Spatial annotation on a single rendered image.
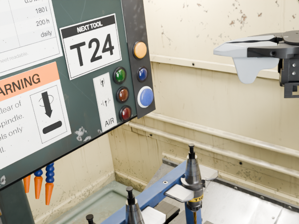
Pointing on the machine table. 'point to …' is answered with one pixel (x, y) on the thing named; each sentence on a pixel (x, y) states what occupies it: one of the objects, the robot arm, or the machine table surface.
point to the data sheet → (27, 34)
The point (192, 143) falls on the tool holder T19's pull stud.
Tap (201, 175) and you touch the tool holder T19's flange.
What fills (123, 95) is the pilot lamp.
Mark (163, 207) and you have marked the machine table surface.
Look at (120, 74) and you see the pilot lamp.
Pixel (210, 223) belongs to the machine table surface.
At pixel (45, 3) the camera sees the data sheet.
